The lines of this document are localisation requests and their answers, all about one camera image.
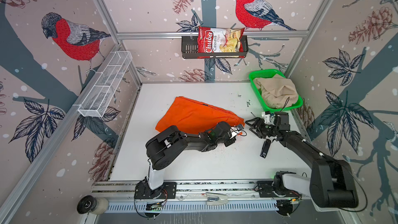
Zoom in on orange shorts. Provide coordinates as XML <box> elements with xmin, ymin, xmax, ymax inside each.
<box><xmin>155</xmin><ymin>96</ymin><xmax>245</xmax><ymax>134</ymax></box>

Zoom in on beige shorts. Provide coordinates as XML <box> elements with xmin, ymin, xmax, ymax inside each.
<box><xmin>253</xmin><ymin>74</ymin><xmax>299</xmax><ymax>109</ymax></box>

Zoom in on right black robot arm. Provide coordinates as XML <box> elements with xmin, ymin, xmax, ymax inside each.
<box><xmin>245</xmin><ymin>112</ymin><xmax>359</xmax><ymax>208</ymax></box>

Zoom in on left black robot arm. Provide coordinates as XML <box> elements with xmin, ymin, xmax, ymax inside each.
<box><xmin>146</xmin><ymin>121</ymin><xmax>245</xmax><ymax>191</ymax></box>

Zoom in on small black marker object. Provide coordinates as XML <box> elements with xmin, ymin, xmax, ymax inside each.
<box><xmin>260</xmin><ymin>139</ymin><xmax>272</xmax><ymax>158</ymax></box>

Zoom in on grey clip tool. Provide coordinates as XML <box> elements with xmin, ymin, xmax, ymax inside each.
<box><xmin>206</xmin><ymin>192</ymin><xmax>228</xmax><ymax>206</ymax></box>

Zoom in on red cassava chips bag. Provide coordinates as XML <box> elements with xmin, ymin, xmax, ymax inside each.
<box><xmin>198</xmin><ymin>27</ymin><xmax>246</xmax><ymax>58</ymax></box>

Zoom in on tape roll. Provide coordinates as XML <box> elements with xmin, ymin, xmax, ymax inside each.
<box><xmin>76</xmin><ymin>195</ymin><xmax>109</xmax><ymax>215</ymax></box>

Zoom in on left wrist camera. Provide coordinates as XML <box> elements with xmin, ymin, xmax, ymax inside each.
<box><xmin>230</xmin><ymin>124</ymin><xmax>247</xmax><ymax>138</ymax></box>

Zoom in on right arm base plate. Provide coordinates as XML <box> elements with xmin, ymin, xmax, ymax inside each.
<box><xmin>254</xmin><ymin>180</ymin><xmax>302</xmax><ymax>198</ymax></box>

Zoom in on black wall basket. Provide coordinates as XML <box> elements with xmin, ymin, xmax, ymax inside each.
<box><xmin>181</xmin><ymin>35</ymin><xmax>249</xmax><ymax>59</ymax></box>

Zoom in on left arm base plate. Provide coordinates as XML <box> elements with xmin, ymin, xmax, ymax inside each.
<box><xmin>134</xmin><ymin>181</ymin><xmax>177</xmax><ymax>200</ymax></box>

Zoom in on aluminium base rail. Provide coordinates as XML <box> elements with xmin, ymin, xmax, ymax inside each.
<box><xmin>91</xmin><ymin>179</ymin><xmax>311</xmax><ymax>214</ymax></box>

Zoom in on white wire mesh shelf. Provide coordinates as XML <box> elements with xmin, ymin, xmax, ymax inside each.
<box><xmin>78</xmin><ymin>51</ymin><xmax>132</xmax><ymax>118</ymax></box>

